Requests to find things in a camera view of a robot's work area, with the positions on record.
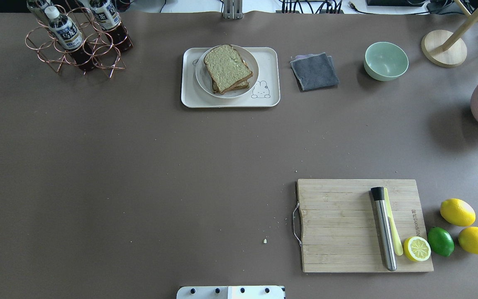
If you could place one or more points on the tea bottle front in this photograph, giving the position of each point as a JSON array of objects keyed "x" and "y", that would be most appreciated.
[{"x": 70, "y": 38}]

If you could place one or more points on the tea bottle back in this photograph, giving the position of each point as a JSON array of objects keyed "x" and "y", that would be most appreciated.
[{"x": 37, "y": 8}]

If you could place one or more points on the yellow lemon near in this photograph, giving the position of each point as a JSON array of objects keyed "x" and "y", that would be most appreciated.
[{"x": 468, "y": 239}]

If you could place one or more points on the bamboo cutting board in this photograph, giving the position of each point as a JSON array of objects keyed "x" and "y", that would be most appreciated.
[{"x": 338, "y": 232}]

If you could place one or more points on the yellow lemon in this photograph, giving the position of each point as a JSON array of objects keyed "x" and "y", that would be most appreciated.
[
  {"x": 468, "y": 239},
  {"x": 457, "y": 212}
]

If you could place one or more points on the tea bottle middle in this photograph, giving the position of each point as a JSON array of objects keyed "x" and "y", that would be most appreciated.
[{"x": 109, "y": 20}]

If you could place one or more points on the steel muddler black tip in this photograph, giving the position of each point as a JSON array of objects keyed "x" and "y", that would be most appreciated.
[{"x": 378, "y": 202}]

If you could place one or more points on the wooden mug tree stand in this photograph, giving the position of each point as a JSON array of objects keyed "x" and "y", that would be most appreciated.
[{"x": 447, "y": 49}]

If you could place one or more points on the yellow lemon far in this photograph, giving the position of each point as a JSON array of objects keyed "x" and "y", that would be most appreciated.
[{"x": 457, "y": 212}]

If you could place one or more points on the green lime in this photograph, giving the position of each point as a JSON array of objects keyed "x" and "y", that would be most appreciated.
[{"x": 440, "y": 241}]

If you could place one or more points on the aluminium frame post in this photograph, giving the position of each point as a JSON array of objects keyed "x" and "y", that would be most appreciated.
[{"x": 232, "y": 9}]

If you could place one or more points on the green ceramic bowl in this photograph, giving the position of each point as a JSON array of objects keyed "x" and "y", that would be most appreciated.
[{"x": 385, "y": 61}]

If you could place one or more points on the halved lemon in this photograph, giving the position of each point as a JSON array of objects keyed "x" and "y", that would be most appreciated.
[{"x": 417, "y": 249}]

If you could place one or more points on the white round plate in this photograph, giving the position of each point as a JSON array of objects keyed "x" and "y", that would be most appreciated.
[{"x": 204, "y": 80}]

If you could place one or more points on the bread slice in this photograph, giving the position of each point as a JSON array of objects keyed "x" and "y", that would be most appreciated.
[
  {"x": 226, "y": 67},
  {"x": 242, "y": 86}
]

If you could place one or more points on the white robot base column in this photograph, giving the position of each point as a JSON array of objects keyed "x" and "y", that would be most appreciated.
[{"x": 232, "y": 292}]

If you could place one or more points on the grey folded cloth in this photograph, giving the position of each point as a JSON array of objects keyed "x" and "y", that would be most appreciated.
[{"x": 314, "y": 71}]

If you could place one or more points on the tea bottle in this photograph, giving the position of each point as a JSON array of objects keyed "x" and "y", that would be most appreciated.
[
  {"x": 109, "y": 20},
  {"x": 70, "y": 38},
  {"x": 37, "y": 8}
]

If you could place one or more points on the cream rabbit tray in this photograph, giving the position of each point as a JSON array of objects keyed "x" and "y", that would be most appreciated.
[{"x": 263, "y": 90}]

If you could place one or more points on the copper wire bottle rack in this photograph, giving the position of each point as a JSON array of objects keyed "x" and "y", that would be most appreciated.
[{"x": 89, "y": 35}]

